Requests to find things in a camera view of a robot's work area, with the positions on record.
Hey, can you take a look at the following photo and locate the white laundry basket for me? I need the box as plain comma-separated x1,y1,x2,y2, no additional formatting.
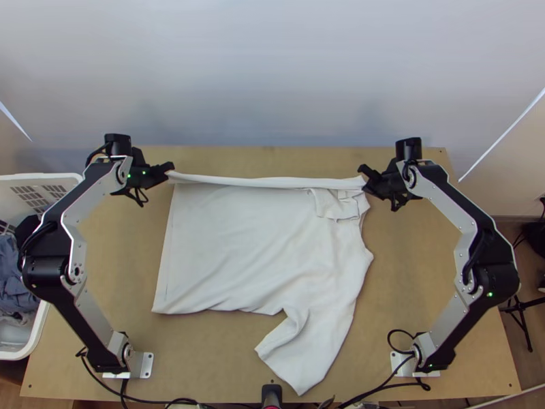
0,172,84,361

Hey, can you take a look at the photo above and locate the black mounting post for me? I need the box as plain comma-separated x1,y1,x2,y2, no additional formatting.
260,383,285,409

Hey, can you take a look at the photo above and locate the heap of clothes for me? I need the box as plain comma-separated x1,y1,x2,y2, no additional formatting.
0,215,42,328

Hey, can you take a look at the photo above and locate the black cable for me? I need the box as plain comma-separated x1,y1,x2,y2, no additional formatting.
386,328,423,356
111,186,149,207
75,346,202,406
339,369,432,406

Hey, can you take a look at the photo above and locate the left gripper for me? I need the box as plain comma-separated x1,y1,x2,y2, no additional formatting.
142,161,176,190

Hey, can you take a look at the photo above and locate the white t-shirt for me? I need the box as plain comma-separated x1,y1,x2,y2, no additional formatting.
151,170,376,397

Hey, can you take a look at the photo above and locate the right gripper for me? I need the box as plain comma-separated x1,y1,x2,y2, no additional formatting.
357,163,400,198

